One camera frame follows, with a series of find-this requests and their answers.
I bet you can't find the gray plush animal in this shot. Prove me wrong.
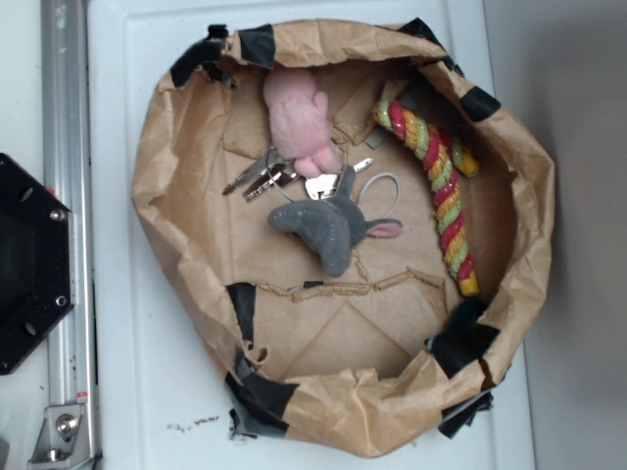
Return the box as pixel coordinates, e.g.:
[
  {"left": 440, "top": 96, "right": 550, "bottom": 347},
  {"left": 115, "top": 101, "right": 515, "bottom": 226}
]
[{"left": 267, "top": 165, "right": 403, "bottom": 277}]

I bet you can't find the pink plush animal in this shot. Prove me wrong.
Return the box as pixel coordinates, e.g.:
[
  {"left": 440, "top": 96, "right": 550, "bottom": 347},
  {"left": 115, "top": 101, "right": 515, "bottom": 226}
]
[{"left": 263, "top": 67, "right": 342, "bottom": 178}]

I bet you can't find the brown paper bag bin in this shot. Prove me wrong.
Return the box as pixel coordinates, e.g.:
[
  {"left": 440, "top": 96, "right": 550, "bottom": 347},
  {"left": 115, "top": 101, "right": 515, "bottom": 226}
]
[{"left": 131, "top": 20, "right": 555, "bottom": 457}]

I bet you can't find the silver key bunch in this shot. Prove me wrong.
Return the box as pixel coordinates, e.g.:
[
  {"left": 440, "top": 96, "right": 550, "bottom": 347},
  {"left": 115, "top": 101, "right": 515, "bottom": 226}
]
[{"left": 221, "top": 146, "right": 375, "bottom": 203}]

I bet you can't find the white elastic loop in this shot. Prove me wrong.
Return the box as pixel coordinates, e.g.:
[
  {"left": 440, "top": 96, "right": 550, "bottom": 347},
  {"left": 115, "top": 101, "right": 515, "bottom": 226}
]
[{"left": 358, "top": 172, "right": 401, "bottom": 218}]

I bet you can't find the white tray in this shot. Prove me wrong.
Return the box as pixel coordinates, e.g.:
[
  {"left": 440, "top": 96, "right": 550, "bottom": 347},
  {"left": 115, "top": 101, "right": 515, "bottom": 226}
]
[{"left": 87, "top": 1, "right": 535, "bottom": 469}]

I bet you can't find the striped rope toy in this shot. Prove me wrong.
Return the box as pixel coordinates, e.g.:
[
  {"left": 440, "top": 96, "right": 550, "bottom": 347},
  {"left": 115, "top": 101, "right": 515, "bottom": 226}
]
[{"left": 372, "top": 98, "right": 480, "bottom": 297}]

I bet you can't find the aluminium rail profile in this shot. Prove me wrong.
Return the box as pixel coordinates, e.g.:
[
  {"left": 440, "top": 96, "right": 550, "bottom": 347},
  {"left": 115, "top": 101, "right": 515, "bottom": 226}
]
[{"left": 39, "top": 0, "right": 99, "bottom": 407}]

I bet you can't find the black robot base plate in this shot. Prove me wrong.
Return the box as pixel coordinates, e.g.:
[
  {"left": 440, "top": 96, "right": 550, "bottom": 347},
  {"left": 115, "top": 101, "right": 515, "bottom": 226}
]
[{"left": 0, "top": 154, "right": 72, "bottom": 376}]

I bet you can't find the metal corner bracket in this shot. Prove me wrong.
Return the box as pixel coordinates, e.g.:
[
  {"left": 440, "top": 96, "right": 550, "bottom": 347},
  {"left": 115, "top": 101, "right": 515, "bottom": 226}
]
[{"left": 27, "top": 403, "right": 93, "bottom": 469}]

